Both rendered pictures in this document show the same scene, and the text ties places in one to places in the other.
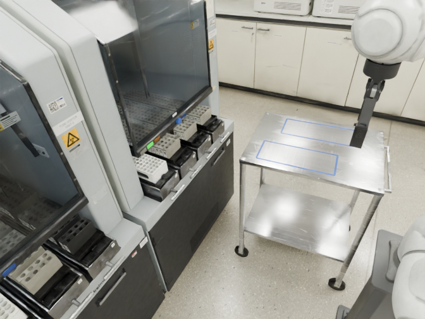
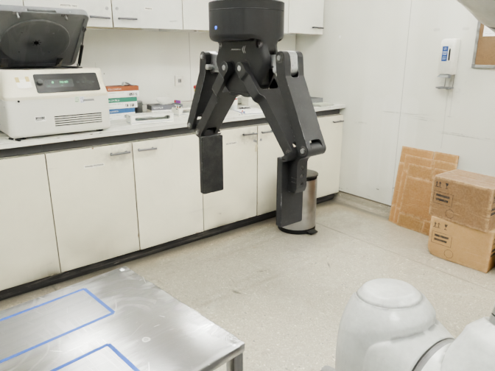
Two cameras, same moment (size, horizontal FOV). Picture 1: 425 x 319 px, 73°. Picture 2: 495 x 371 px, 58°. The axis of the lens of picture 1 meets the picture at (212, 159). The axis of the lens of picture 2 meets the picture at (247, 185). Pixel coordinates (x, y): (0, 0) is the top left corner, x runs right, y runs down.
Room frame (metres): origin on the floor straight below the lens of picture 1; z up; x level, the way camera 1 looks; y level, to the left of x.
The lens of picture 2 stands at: (0.50, 0.02, 1.35)
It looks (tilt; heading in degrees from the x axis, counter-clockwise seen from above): 17 degrees down; 289
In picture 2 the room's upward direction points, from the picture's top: straight up
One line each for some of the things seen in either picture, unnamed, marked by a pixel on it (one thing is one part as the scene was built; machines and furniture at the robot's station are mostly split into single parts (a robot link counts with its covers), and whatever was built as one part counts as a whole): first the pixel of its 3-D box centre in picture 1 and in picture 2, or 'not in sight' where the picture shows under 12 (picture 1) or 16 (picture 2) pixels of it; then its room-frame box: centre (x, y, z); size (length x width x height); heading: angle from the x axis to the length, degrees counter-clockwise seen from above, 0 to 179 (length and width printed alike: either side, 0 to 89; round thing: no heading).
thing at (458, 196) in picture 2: not in sight; (471, 198); (0.01, -3.09, 0.42); 0.40 x 0.30 x 0.28; 145
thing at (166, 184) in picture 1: (117, 164); not in sight; (1.08, 0.47, 0.78); 0.73 x 0.14 x 0.09; 58
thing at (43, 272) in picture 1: (42, 273); not in sight; (0.49, 0.56, 0.85); 0.12 x 0.02 x 0.06; 149
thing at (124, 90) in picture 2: not in sight; (120, 89); (2.38, -2.67, 1.10); 0.24 x 0.13 x 0.10; 57
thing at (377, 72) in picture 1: (377, 76); (246, 49); (0.65, -0.42, 1.36); 0.08 x 0.07 x 0.09; 148
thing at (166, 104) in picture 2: not in sight; (164, 106); (2.17, -2.91, 0.97); 0.24 x 0.12 x 0.13; 47
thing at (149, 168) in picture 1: (135, 163); not in sight; (1.01, 0.35, 0.83); 0.30 x 0.10 x 0.06; 58
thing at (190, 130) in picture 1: (189, 131); not in sight; (1.22, 0.11, 0.85); 0.12 x 0.02 x 0.06; 148
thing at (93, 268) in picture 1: (46, 224); not in sight; (0.74, 0.68, 0.78); 0.73 x 0.14 x 0.09; 58
